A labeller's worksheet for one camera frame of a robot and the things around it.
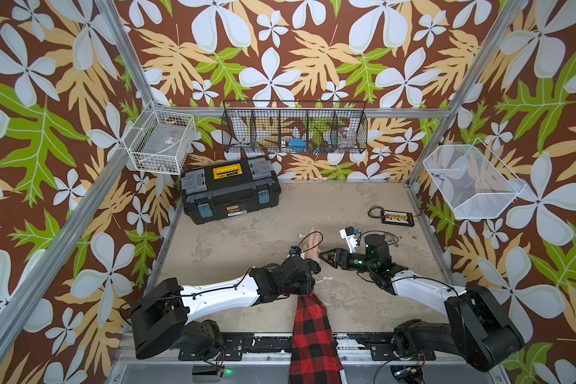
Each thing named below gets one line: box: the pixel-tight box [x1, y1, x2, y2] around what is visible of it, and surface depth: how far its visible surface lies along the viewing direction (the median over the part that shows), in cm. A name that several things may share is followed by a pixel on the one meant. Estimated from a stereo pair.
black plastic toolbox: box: [180, 156, 282, 224], surface depth 100 cm
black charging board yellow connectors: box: [380, 209, 416, 228], surface depth 107 cm
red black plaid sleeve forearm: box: [288, 291, 344, 384], surface depth 71 cm
